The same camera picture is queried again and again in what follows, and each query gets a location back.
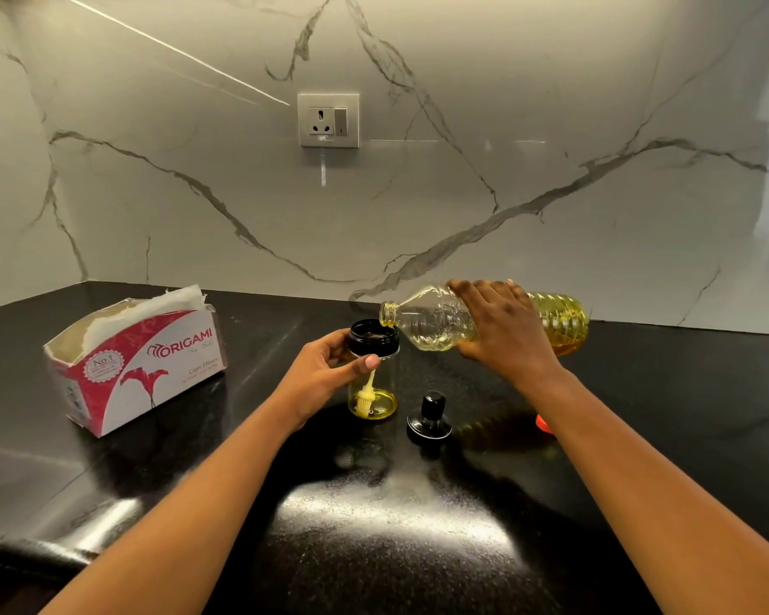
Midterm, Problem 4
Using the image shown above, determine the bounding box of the person's left hand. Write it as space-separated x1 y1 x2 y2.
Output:
272 328 383 433

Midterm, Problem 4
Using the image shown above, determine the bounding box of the person's right hand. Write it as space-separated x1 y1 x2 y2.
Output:
447 278 568 391

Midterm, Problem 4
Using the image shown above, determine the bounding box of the large clear plastic oil bottle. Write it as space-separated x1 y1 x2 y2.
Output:
379 282 590 358

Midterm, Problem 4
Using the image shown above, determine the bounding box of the small glass oil bottle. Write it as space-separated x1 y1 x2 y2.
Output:
348 319 401 422

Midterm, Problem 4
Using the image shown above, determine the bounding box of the black knobbed bottle lid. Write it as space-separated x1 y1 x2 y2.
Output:
406 390 454 444

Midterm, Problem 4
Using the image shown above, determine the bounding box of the person's left forearm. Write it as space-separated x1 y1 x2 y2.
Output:
38 400 299 615

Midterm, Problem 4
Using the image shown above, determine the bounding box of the person's right forearm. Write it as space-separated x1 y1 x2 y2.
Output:
522 364 769 615

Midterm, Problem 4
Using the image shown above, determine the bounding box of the black stone countertop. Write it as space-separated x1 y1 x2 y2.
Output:
0 279 769 615

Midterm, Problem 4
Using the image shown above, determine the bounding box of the yellow silicone brush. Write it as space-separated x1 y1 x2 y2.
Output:
355 369 379 419

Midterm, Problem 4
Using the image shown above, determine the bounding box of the red and white tissue box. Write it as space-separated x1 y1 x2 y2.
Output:
43 297 229 439

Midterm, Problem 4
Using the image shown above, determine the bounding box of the stack of white tissues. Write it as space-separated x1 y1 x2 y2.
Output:
79 284 208 353

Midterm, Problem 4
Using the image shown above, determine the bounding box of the brown base cabinet door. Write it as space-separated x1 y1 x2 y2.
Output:
0 556 65 615

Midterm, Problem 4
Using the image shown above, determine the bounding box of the white wall socket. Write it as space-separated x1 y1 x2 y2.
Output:
296 91 361 149

